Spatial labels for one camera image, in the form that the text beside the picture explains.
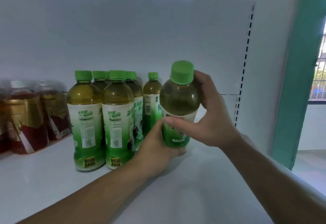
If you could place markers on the person's left hand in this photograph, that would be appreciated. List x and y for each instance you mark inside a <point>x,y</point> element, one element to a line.
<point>153,155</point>

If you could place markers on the person's right hand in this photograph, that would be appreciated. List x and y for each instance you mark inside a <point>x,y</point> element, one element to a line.
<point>214,122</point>

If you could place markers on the row of green-capped bottles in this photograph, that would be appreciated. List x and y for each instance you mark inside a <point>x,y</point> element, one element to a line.
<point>86,124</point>

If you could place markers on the white metal shelf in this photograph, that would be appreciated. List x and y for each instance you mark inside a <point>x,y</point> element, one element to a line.
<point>127,33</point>

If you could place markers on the row of amber drink bottles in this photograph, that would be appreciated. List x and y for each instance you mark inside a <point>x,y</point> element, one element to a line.
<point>25,119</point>

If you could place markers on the person's left forearm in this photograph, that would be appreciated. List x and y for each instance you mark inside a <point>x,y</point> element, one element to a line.
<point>86,201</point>

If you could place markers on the person's right forearm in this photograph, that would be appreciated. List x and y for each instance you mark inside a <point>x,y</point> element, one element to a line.
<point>280,185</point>

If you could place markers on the blue-framed barred window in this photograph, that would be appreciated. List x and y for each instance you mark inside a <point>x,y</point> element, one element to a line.
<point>318,68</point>

